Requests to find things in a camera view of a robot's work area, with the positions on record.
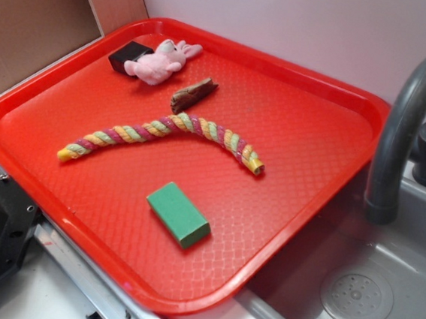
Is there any green rectangular block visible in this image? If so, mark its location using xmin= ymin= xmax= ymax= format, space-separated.
xmin=147 ymin=182 xmax=211 ymax=249

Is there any black rectangular block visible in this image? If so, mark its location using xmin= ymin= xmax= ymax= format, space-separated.
xmin=108 ymin=41 xmax=154 ymax=75

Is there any red plastic tray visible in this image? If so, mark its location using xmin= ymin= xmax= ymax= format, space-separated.
xmin=0 ymin=18 xmax=389 ymax=314

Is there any brown wood piece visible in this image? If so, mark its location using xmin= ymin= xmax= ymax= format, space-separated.
xmin=170 ymin=77 xmax=219 ymax=115

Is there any pink plush bunny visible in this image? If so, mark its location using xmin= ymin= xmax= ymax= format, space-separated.
xmin=123 ymin=39 xmax=204 ymax=86

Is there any grey plastic sink basin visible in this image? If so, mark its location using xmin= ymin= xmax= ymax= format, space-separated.
xmin=237 ymin=171 xmax=426 ymax=319

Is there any round sink drain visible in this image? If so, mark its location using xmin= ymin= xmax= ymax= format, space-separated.
xmin=319 ymin=269 xmax=394 ymax=319

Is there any grey curved faucet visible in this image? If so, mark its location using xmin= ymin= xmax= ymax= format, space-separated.
xmin=364 ymin=59 xmax=426 ymax=225

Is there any brown cardboard panel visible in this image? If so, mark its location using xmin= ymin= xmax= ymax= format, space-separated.
xmin=0 ymin=0 xmax=148 ymax=94

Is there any multicoloured twisted rope toy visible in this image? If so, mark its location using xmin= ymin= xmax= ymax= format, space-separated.
xmin=57 ymin=112 xmax=265 ymax=176

